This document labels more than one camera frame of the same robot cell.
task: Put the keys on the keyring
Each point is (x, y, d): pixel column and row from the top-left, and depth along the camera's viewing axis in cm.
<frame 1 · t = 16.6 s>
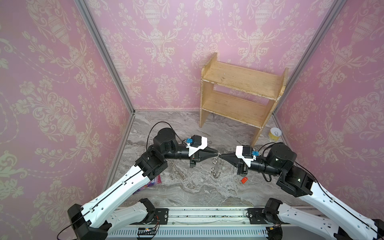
left hand: (215, 154, 55), fingers closed
right hand: (222, 154, 55), fingers closed
red capped key: (244, 180, 87), on the table

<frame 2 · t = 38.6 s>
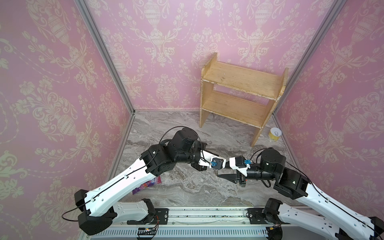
left hand: (216, 153, 59), fingers closed
right hand: (223, 158, 59), fingers open
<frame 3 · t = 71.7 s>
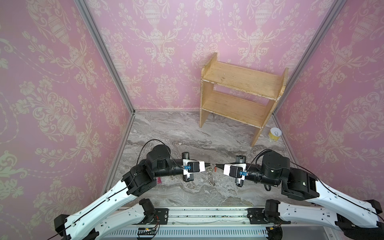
left hand: (207, 164, 56), fingers closed
right hand: (219, 161, 55), fingers closed
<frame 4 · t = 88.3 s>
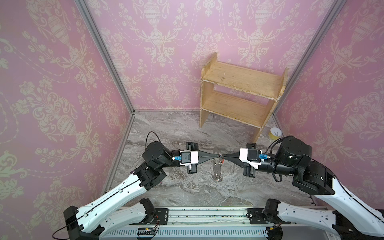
left hand: (217, 157, 48), fingers closed
right hand: (225, 153, 49), fingers closed
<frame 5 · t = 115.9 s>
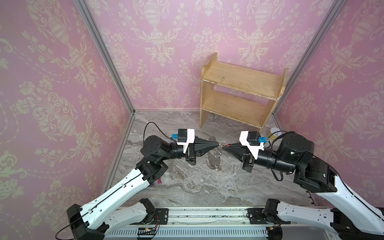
left hand: (216, 147, 47), fingers closed
right hand: (226, 145, 49), fingers closed
